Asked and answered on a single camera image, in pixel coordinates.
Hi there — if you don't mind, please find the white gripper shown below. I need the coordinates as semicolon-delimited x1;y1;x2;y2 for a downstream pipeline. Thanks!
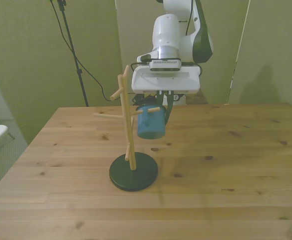
132;64;201;125

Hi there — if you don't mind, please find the black tripod pole stand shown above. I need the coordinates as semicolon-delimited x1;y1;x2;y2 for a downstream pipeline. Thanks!
49;0;89;108

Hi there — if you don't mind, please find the wooden mug tree black base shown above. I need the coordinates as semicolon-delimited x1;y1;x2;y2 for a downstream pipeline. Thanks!
93;64;159;192

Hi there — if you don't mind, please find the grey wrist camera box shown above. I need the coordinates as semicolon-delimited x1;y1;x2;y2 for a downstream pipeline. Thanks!
149;58;182;73

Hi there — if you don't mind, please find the blue enamel mug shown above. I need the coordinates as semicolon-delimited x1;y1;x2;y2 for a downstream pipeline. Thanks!
136;104;167;140

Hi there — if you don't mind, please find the black cable bundle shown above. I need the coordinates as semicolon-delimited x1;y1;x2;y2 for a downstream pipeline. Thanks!
132;94;159;106

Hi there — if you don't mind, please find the black tripod camera cable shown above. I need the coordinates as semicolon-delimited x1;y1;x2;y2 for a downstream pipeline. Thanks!
49;0;111;102

